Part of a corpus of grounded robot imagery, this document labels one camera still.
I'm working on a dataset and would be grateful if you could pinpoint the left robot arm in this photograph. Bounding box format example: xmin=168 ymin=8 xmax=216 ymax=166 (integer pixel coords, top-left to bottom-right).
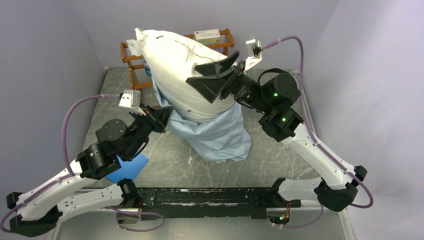
xmin=5 ymin=104 xmax=173 ymax=238

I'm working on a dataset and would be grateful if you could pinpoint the light blue pillowcase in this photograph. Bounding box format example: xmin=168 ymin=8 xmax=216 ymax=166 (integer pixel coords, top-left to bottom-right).
xmin=150 ymin=76 xmax=253 ymax=163

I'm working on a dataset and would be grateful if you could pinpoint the white box with red label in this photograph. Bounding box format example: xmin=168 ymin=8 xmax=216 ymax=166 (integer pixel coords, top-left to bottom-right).
xmin=194 ymin=29 xmax=221 ymax=46

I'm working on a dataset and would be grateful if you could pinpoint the aluminium table edge rail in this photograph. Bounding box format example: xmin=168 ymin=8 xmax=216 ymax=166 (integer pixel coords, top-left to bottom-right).
xmin=292 ymin=70 xmax=320 ymax=147

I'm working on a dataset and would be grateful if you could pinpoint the wooden shelf rack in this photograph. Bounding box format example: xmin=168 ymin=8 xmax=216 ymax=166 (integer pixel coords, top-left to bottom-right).
xmin=120 ymin=28 xmax=235 ymax=91

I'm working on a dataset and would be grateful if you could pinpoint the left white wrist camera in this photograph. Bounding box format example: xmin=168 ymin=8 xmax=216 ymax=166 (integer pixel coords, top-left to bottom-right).
xmin=118 ymin=89 xmax=146 ymax=116

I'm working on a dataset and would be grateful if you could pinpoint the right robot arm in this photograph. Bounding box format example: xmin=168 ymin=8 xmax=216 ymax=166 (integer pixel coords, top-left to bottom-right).
xmin=186 ymin=53 xmax=367 ymax=212

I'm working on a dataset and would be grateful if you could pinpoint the blue flat board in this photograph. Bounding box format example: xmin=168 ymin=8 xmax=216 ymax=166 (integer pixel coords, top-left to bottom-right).
xmin=106 ymin=153 xmax=149 ymax=184

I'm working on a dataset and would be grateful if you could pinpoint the white pillow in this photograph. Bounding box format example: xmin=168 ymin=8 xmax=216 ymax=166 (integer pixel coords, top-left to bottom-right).
xmin=127 ymin=28 xmax=235 ymax=123

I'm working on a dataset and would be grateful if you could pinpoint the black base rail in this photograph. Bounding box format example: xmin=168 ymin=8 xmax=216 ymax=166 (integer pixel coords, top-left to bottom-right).
xmin=132 ymin=187 xmax=301 ymax=220

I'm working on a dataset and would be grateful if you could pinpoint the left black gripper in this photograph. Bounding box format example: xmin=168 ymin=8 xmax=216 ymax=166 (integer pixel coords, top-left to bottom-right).
xmin=124 ymin=102 xmax=175 ymax=160

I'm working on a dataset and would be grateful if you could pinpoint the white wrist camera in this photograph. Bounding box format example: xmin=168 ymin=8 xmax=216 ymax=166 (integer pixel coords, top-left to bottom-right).
xmin=244 ymin=37 xmax=263 ymax=71
xmin=118 ymin=89 xmax=146 ymax=116

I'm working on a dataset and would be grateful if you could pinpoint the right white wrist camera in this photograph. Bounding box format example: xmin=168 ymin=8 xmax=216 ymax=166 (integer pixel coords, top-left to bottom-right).
xmin=244 ymin=37 xmax=263 ymax=71

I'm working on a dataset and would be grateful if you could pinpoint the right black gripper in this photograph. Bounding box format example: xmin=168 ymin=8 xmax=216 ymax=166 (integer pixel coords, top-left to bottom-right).
xmin=186 ymin=50 xmax=272 ymax=114

